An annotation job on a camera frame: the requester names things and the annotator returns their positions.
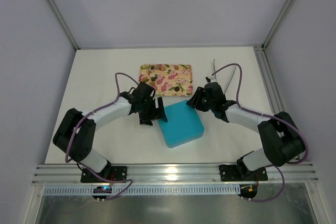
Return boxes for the teal tin lid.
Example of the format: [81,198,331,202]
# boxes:
[159,100,204,148]

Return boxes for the metal tongs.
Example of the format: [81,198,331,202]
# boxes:
[211,58,238,95]

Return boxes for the teal tin box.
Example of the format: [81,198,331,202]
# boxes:
[159,119,204,148]

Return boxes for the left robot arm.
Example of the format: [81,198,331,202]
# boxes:
[53,82,204,173]

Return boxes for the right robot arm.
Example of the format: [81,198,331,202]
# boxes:
[187,82,307,180]

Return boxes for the floral serving tray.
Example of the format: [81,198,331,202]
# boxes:
[139,64,194,97]

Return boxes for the aluminium rail frame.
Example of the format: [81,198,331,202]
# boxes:
[32,162,319,184]

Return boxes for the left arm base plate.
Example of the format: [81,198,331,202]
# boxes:
[80,165,128,183]

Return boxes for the slotted cable duct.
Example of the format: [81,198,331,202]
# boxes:
[44,184,240,196]

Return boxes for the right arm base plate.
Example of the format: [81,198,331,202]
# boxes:
[218,164,268,182]

